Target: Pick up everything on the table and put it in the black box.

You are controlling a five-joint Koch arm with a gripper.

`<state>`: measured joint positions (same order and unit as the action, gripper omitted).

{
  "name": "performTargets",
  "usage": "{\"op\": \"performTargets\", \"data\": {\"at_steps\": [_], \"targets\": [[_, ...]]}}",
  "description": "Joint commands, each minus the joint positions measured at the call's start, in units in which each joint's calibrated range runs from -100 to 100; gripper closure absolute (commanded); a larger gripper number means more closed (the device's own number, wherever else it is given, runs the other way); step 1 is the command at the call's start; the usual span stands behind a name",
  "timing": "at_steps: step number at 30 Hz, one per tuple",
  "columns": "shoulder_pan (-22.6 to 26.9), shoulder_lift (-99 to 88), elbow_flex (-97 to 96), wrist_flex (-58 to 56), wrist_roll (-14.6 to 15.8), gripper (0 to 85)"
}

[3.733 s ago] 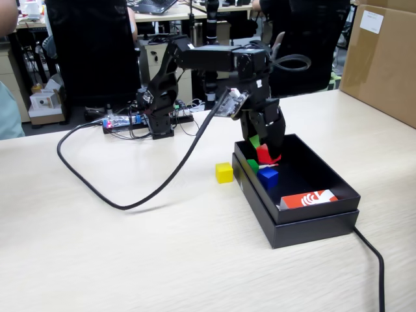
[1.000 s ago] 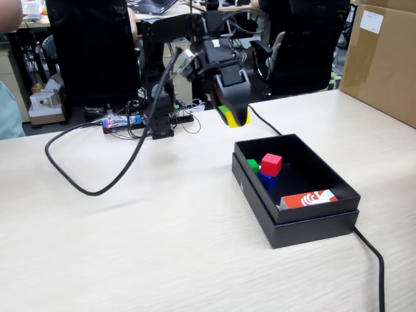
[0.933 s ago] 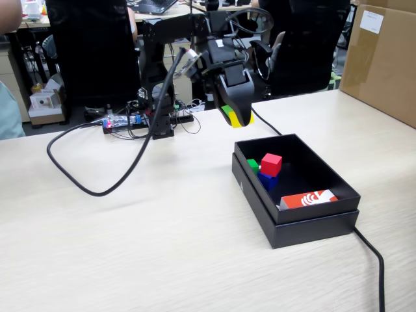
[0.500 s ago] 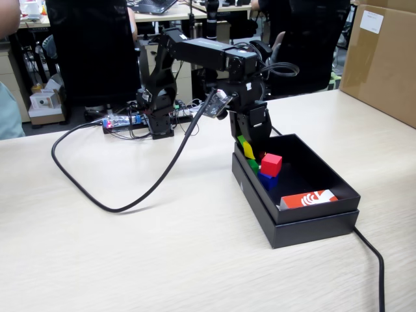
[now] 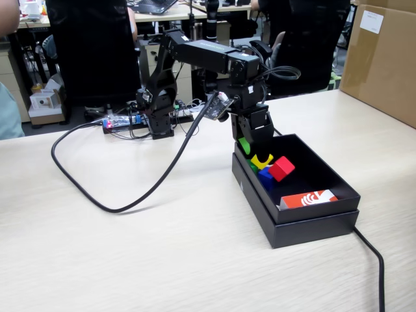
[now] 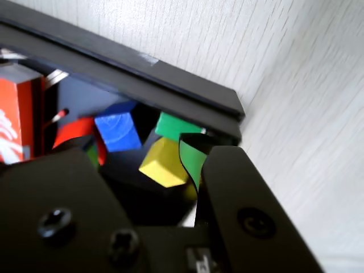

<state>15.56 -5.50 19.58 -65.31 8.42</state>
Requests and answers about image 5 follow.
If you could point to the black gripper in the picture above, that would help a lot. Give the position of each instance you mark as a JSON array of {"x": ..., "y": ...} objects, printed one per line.
[{"x": 248, "y": 96}]

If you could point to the yellow wooden cube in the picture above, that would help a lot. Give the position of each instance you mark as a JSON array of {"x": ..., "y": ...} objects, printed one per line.
[{"x": 255, "y": 161}]

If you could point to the green wooden cube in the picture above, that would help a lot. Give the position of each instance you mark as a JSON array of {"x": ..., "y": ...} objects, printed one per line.
[{"x": 251, "y": 165}]

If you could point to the blue wooden cube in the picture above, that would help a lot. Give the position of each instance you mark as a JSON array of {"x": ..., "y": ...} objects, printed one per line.
[{"x": 265, "y": 177}]

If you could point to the red wooden cube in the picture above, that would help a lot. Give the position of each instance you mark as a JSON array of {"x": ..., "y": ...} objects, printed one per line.
[{"x": 282, "y": 169}]

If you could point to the bare forearm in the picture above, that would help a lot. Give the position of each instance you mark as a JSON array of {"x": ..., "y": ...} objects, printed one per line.
[{"x": 8, "y": 16}]

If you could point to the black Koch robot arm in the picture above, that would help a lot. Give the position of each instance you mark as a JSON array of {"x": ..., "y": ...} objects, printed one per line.
[{"x": 208, "y": 53}]

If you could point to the black box tray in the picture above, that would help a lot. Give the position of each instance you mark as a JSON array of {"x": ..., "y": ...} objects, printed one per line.
[{"x": 312, "y": 214}]

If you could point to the black open box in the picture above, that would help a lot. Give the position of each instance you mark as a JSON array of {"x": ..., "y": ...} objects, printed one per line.
[{"x": 312, "y": 235}]

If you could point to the large brown cardboard box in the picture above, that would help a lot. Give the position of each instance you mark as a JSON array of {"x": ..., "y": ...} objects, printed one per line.
[{"x": 380, "y": 71}]

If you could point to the white product box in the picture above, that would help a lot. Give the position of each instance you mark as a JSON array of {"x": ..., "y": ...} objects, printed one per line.
[{"x": 42, "y": 102}]

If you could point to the green patterned bag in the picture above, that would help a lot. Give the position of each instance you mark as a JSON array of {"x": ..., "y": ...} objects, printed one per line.
[{"x": 334, "y": 83}]

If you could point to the seated person with bare legs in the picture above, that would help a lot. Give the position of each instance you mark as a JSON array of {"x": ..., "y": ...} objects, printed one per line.
[{"x": 279, "y": 42}]

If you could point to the black office chair with armrest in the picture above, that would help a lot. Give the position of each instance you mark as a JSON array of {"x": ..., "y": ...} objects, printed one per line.
[{"x": 308, "y": 48}]

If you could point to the black articulated stand pole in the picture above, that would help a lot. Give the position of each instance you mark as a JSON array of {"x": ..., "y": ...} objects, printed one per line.
[{"x": 211, "y": 19}]

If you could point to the motor controller board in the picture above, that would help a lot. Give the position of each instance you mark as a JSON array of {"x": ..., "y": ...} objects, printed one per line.
[{"x": 123, "y": 121}]

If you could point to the wooden office desk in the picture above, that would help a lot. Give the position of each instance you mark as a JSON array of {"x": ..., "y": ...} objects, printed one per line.
[
  {"x": 35, "y": 23},
  {"x": 177, "y": 15}
]

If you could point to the black laptop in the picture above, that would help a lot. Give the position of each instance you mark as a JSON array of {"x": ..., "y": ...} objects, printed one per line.
[{"x": 152, "y": 6}]

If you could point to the black high-back office chair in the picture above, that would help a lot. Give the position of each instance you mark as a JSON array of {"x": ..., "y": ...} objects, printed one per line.
[{"x": 94, "y": 48}]

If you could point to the white cardboard carton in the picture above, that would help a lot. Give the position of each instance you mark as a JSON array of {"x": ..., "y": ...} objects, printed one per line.
[{"x": 45, "y": 117}]

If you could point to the person in teal shirt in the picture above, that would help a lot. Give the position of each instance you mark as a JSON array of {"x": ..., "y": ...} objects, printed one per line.
[{"x": 9, "y": 113}]

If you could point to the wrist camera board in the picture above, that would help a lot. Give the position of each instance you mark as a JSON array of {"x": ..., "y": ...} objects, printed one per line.
[{"x": 216, "y": 110}]

